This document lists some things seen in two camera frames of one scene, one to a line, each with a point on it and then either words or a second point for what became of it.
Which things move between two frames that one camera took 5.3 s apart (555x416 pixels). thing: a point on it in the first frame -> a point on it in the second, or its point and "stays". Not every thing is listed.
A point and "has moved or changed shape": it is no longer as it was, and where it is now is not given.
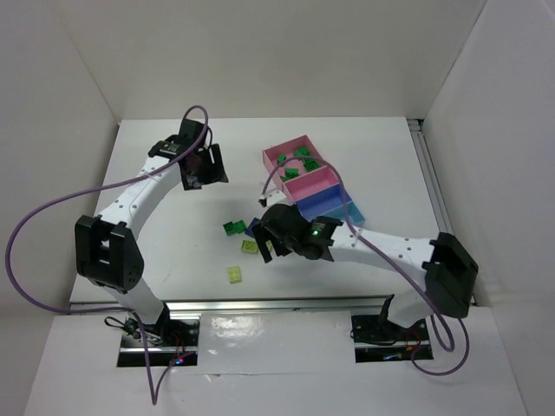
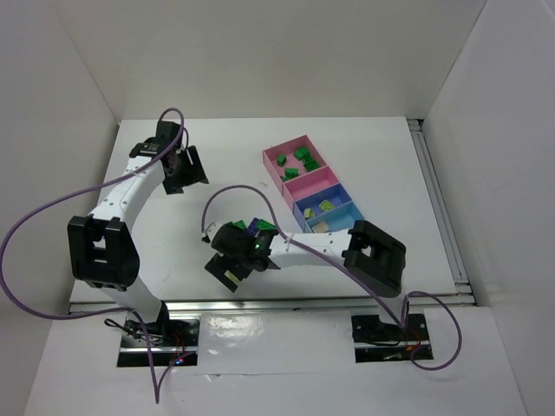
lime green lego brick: [249, 246] has moved or changed shape
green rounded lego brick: [310, 165] stays
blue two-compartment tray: [332, 202] stays
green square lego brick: [239, 226] stays
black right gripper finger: [261, 237] -> [227, 275]
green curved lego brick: [302, 152] stays
